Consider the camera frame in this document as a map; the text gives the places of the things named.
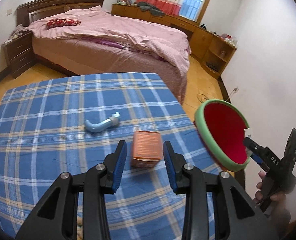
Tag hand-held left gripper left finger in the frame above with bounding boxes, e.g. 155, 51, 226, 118
15, 140, 128, 240

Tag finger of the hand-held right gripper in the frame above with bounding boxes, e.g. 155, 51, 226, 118
247, 150, 269, 170
243, 138, 270, 156

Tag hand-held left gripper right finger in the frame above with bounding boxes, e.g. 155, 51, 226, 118
162, 141, 280, 240

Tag orange cardboard box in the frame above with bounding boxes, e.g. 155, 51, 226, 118
130, 130, 163, 168

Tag green and red bin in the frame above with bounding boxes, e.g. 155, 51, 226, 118
194, 99, 252, 172

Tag person's right forearm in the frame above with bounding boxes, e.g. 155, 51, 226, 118
262, 200, 292, 235

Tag person's right hand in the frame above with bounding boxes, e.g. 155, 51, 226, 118
253, 171, 287, 207

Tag light blue bent tube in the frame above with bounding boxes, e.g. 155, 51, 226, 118
85, 112, 120, 133

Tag blue plaid tablecloth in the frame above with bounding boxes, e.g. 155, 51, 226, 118
0, 72, 221, 240

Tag pink and white clutter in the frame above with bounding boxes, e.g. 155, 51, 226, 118
220, 33, 237, 46

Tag wooden bed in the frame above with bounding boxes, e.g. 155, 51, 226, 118
28, 5, 191, 105

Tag long wooden cabinet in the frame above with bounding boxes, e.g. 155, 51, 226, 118
112, 3, 238, 80

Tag pink checked quilt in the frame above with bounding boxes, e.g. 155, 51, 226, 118
28, 5, 190, 67

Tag dark wooden nightstand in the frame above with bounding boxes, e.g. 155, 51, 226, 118
3, 29, 37, 79

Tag red patterned pillow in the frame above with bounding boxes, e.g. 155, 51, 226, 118
47, 19, 82, 28

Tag window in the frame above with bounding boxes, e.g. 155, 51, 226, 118
179, 0, 212, 22

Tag grey clothes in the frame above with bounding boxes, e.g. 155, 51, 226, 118
137, 2, 165, 15

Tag patterned cloth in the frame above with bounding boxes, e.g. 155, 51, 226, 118
5, 25, 28, 42

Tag dark wooden headboard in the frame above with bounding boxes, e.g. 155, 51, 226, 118
16, 0, 106, 27

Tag thin cable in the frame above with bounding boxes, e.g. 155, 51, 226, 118
197, 90, 236, 104

